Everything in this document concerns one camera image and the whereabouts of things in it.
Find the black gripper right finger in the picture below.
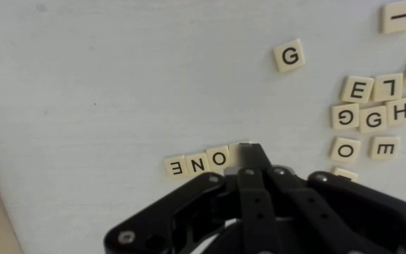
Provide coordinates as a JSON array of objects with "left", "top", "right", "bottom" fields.
[{"left": 271, "top": 166, "right": 406, "bottom": 254}]

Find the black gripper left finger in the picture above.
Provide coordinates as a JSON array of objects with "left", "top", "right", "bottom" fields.
[{"left": 238, "top": 144, "right": 281, "bottom": 254}]

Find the Z letter tile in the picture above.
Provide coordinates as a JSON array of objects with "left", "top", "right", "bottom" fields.
[{"left": 228, "top": 142, "right": 243, "bottom": 165}]

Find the L letter tile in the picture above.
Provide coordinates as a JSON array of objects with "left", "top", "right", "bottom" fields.
[{"left": 372, "top": 73, "right": 403, "bottom": 101}]

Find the partly hidden tile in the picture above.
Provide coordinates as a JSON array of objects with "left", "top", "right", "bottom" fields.
[{"left": 331, "top": 168, "right": 358, "bottom": 180}]

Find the loose O letter tile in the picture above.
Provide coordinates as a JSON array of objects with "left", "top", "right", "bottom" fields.
[{"left": 330, "top": 137, "right": 361, "bottom": 163}]

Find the loose E letter tile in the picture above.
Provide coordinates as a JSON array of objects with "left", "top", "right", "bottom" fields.
[{"left": 369, "top": 135, "right": 400, "bottom": 161}]

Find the O tile in word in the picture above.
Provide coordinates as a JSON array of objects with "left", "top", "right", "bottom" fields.
[{"left": 206, "top": 145, "right": 231, "bottom": 172}]

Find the N tile in word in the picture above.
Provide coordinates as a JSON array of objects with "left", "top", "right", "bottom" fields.
[{"left": 186, "top": 152, "right": 210, "bottom": 176}]

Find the left G tile of pair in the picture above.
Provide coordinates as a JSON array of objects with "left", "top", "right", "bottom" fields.
[{"left": 331, "top": 103, "right": 360, "bottom": 130}]

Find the g tile of pair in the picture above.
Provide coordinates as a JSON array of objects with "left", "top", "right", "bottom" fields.
[
  {"left": 360, "top": 106, "right": 388, "bottom": 132},
  {"left": 331, "top": 103, "right": 360, "bottom": 130}
]

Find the right G tile of pair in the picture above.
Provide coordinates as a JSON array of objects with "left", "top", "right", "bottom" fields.
[{"left": 360, "top": 106, "right": 388, "bottom": 132}]

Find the E tile in word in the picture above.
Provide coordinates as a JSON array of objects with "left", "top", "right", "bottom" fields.
[{"left": 165, "top": 155, "right": 189, "bottom": 179}]

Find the H letter tile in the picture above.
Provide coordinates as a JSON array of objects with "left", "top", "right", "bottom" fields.
[{"left": 385, "top": 97, "right": 406, "bottom": 125}]

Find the E tile beside L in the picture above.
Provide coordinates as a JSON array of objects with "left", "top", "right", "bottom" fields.
[{"left": 340, "top": 76, "right": 374, "bottom": 103}]

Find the lone G letter tile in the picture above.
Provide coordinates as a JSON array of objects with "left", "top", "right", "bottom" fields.
[{"left": 272, "top": 38, "right": 306, "bottom": 73}]

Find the top I letter tile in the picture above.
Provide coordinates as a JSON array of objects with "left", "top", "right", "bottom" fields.
[{"left": 381, "top": 0, "right": 406, "bottom": 34}]

